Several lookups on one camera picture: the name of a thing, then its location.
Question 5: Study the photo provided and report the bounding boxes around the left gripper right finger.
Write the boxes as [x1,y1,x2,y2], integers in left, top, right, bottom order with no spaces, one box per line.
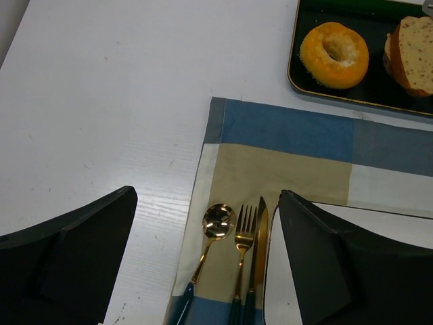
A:
[278,190,432,324]

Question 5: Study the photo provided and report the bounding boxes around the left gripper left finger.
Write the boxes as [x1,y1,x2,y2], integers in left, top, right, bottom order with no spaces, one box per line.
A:
[1,186,137,324]

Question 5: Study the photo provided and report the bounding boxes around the brown bread slice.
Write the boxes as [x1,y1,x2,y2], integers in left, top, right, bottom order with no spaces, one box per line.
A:
[383,16,432,98]

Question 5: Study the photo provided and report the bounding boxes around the metal food tongs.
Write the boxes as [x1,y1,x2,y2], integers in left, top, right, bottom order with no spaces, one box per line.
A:
[422,0,433,18]

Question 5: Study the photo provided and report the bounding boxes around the white rectangular plate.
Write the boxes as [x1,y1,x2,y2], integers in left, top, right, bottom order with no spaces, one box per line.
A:
[263,203,432,324]

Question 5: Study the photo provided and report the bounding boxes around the blue beige checked placemat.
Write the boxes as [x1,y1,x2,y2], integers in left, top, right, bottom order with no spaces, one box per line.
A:
[164,98,432,324]

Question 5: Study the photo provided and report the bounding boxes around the orange bagel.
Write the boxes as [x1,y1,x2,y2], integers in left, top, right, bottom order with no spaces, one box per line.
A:
[300,22,369,89]

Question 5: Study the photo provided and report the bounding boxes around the dark green serving tray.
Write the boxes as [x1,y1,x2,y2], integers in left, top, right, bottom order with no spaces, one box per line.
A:
[288,1,432,118]

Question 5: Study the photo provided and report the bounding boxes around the gold knife green handle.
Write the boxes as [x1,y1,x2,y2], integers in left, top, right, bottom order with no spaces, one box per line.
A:
[242,196,269,324]

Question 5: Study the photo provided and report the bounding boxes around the gold fork green handle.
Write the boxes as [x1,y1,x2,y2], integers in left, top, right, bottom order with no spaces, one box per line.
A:
[228,204,257,325]

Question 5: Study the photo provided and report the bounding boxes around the gold spoon green handle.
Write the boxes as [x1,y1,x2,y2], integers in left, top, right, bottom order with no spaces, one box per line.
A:
[168,203,236,325]

